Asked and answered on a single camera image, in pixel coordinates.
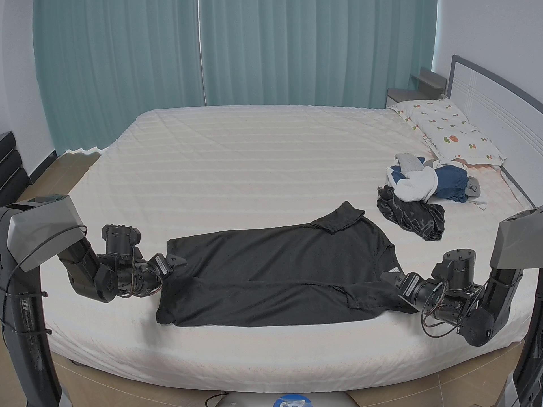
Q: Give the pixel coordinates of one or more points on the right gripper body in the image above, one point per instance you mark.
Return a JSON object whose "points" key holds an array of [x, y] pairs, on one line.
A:
{"points": [[418, 293]]}

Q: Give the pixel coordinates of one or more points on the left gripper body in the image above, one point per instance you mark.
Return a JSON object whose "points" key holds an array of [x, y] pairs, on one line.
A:
{"points": [[157, 274]]}

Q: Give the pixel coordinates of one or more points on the black T-shirt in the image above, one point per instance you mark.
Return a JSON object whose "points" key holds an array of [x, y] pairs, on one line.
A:
{"points": [[275, 265]]}

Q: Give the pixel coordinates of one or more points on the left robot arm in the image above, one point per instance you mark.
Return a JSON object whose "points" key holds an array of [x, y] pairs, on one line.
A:
{"points": [[42, 227]]}

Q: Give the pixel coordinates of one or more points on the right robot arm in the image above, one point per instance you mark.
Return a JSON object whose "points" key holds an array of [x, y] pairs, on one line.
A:
{"points": [[517, 240]]}

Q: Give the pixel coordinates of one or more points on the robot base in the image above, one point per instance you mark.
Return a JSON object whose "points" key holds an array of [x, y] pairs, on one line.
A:
{"points": [[288, 401]]}

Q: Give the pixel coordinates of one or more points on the pile of clothes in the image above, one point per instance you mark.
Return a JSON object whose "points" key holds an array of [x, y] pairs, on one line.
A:
{"points": [[418, 187]]}

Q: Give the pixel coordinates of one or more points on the bed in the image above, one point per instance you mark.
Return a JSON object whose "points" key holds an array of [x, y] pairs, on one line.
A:
{"points": [[254, 155]]}

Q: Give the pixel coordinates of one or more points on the black satin garment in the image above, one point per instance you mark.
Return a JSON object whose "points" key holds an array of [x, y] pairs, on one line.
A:
{"points": [[415, 216]]}

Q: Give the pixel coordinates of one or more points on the white printed pillow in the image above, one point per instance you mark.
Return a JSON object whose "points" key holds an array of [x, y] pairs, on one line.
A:
{"points": [[449, 129]]}

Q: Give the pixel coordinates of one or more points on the black chest of drawers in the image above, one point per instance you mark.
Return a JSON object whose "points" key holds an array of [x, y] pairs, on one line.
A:
{"points": [[10, 163]]}

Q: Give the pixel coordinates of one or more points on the grey bedside table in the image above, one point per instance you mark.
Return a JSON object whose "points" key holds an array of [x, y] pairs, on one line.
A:
{"points": [[420, 85]]}

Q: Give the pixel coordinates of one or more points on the blue-green curtain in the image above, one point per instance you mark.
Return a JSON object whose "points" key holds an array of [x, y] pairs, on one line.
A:
{"points": [[318, 36], [118, 57]]}

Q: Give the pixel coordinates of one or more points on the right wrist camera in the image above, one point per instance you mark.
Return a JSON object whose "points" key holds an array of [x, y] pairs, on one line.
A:
{"points": [[437, 271]]}

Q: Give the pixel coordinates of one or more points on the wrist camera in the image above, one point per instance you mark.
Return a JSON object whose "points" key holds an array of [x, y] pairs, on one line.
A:
{"points": [[135, 235], [437, 271]]}

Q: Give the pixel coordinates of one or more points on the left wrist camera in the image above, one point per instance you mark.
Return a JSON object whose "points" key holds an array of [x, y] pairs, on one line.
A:
{"points": [[135, 235]]}

